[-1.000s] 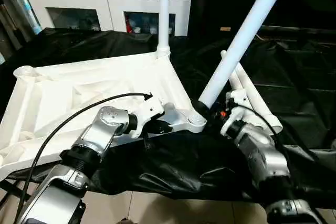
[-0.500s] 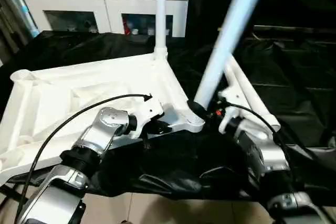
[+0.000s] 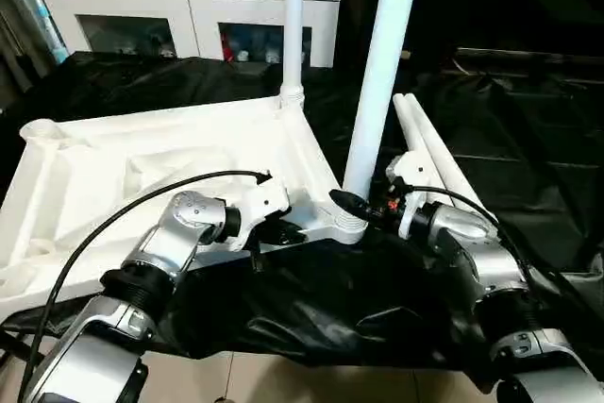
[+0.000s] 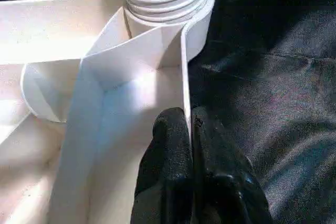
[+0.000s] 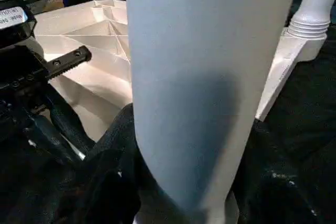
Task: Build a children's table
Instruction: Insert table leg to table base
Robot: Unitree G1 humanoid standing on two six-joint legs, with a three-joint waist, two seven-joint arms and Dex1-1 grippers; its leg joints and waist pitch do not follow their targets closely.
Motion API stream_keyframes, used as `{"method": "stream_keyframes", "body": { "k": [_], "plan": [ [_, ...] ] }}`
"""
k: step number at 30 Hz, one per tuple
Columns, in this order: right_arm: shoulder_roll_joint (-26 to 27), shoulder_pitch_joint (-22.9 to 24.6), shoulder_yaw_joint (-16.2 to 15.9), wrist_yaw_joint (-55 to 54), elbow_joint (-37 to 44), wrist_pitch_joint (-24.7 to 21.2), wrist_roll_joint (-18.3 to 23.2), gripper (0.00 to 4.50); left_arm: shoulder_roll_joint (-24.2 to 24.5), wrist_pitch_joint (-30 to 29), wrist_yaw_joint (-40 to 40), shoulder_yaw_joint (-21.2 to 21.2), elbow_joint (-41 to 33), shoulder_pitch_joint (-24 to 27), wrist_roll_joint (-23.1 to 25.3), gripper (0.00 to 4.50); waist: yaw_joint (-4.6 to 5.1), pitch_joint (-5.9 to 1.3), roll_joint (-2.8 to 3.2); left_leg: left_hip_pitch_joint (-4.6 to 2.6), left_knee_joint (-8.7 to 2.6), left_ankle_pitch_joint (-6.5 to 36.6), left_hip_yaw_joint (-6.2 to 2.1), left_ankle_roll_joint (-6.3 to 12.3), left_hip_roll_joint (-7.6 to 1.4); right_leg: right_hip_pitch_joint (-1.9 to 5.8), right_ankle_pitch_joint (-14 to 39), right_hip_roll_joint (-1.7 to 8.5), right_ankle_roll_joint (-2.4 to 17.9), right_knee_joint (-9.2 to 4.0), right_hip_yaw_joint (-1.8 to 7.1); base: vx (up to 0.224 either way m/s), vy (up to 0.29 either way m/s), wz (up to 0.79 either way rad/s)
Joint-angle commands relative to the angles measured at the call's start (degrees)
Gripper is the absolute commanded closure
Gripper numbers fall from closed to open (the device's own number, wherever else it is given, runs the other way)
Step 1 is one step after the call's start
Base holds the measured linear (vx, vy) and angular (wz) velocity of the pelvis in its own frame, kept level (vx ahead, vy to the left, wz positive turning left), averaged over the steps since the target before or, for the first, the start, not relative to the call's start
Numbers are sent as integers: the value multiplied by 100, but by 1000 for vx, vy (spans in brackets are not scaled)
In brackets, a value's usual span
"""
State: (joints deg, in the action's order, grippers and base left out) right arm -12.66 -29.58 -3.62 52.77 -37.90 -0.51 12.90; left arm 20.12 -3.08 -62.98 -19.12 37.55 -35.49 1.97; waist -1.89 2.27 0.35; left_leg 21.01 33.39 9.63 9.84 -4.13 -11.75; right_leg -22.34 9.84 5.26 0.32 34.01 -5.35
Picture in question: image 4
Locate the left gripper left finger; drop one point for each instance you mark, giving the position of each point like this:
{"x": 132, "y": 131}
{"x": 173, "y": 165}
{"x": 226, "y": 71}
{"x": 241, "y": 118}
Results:
{"x": 165, "y": 171}

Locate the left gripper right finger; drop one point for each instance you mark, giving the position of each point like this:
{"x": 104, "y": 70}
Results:
{"x": 223, "y": 187}

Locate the white plastic table top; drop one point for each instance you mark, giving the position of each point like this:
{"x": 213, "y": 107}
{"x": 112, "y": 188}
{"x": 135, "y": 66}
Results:
{"x": 118, "y": 77}

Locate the black plastic sheet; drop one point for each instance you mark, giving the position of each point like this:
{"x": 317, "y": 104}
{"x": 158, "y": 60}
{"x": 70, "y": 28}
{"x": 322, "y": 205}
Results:
{"x": 262, "y": 103}

